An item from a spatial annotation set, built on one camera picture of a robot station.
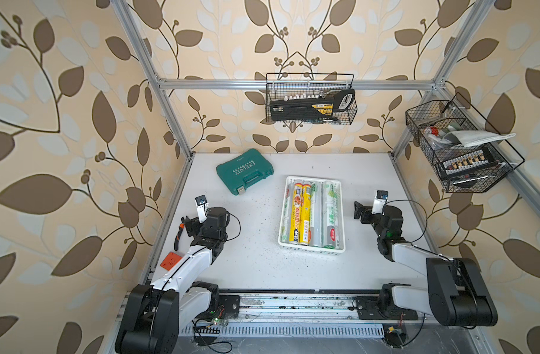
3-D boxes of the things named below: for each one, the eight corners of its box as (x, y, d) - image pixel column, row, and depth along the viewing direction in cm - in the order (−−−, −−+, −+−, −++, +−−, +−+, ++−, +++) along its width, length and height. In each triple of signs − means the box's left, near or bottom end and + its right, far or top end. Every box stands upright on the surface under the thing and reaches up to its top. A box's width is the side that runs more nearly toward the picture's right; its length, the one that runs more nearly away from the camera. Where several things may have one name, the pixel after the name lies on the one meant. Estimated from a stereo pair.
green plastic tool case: (236, 197, 105) (235, 190, 101) (217, 172, 115) (214, 165, 111) (275, 174, 114) (275, 167, 110) (254, 153, 124) (253, 146, 120)
